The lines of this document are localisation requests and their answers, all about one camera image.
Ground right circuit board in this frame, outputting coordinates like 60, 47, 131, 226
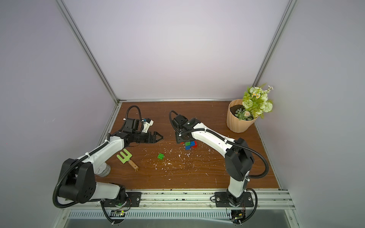
231, 210, 246, 221

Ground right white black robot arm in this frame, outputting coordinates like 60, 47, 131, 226
169, 115, 254, 207

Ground green white artificial flowers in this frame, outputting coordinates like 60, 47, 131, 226
234, 84, 274, 121

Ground aluminium front rail frame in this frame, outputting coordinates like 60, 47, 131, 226
53, 189, 303, 228

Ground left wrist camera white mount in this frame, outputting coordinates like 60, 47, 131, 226
142, 118, 154, 133

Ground beige ribbed flower pot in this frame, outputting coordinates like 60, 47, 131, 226
226, 99, 257, 133

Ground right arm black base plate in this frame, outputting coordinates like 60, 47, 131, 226
214, 192, 254, 208

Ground circuit board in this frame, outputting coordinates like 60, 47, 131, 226
231, 210, 246, 221
109, 210, 126, 218

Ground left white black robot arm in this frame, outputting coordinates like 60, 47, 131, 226
52, 118, 163, 209

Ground right black corrugated cable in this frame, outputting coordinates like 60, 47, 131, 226
169, 110, 270, 180

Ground left black corrugated cable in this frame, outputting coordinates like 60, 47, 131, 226
52, 105, 143, 209

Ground left circuit board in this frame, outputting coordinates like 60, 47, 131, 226
109, 210, 126, 218

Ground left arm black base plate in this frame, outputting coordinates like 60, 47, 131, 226
103, 192, 142, 208

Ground green toy rake wooden handle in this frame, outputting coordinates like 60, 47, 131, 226
117, 149, 139, 171

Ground black corrugated cable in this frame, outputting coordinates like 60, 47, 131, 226
169, 110, 270, 180
52, 105, 143, 209

